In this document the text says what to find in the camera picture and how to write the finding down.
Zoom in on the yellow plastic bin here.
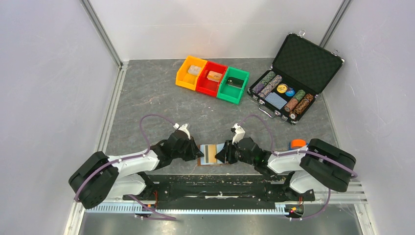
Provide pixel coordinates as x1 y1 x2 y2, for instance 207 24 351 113
175 55 208 91

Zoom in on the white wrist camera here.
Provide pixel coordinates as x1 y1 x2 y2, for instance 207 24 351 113
231 123 245 144
173 123 191 140

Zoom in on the green plastic bin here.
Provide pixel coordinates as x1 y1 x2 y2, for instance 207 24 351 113
216 67 250 104

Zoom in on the card stack in yellow bin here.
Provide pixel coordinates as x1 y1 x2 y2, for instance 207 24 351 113
187 65 202 76

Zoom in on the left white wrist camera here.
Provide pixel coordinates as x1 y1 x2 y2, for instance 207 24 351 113
173 123 191 140

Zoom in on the orange blue tape roll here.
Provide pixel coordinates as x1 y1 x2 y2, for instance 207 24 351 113
289 139 308 150

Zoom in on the card stack in red bin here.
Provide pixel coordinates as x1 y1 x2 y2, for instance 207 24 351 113
207 71 223 83

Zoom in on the black poker chip case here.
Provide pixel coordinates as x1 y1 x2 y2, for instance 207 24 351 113
247 33 345 125

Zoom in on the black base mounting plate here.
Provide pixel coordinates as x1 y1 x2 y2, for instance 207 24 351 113
134 173 316 210

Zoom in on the brown leather card holder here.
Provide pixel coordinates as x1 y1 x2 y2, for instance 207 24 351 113
197 143 226 166

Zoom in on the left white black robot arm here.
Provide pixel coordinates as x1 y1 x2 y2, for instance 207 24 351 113
68 130 203 209

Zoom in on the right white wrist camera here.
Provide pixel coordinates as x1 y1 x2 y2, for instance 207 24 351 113
231 123 245 144

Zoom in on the blue playing card deck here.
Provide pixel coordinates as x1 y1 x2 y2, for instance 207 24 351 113
265 92 287 109

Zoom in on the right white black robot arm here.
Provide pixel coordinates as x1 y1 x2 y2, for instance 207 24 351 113
215 137 357 200

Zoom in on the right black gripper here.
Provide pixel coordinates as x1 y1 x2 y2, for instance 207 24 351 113
215 138 255 166

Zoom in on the red plastic bin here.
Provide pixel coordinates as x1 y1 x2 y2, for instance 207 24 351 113
196 61 228 97

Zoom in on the yellow dealer button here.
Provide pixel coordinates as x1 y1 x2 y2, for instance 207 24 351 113
276 83 289 94

